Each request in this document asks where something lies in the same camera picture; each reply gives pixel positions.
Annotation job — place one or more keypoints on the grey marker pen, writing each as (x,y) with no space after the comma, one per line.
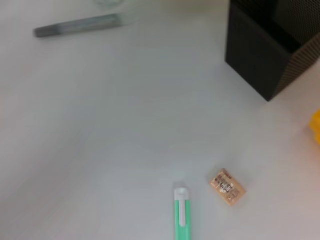
(75,26)

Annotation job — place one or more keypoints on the yellow plastic bin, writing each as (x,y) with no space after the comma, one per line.
(315,127)

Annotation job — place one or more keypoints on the mint green pen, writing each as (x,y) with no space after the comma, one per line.
(182,220)

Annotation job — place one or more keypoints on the black mesh pen holder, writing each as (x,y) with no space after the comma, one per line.
(252,50)

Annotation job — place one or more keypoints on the small tan eraser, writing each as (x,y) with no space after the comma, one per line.
(227,187)

